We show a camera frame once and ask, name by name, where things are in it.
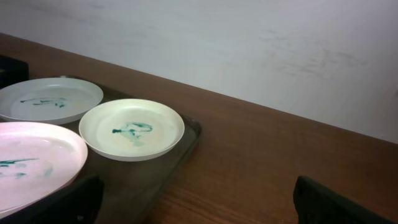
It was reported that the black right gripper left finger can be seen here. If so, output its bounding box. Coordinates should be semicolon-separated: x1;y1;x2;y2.
1;176;104;224

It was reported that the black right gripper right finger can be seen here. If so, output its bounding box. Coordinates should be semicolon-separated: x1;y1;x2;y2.
293;176;395;224

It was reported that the pink plate with green stain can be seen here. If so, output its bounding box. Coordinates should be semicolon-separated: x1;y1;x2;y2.
1;122;88;217

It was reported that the light grey plate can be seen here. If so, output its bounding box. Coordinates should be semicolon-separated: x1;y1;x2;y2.
1;78;104;125

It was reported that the dark brown serving tray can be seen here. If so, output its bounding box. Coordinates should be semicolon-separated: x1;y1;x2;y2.
54;86;201;223

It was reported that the black water tray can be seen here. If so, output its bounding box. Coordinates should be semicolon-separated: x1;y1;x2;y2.
0;55;29;88

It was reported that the cream plate with green stain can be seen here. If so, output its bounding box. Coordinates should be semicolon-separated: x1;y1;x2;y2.
78;99;185;162

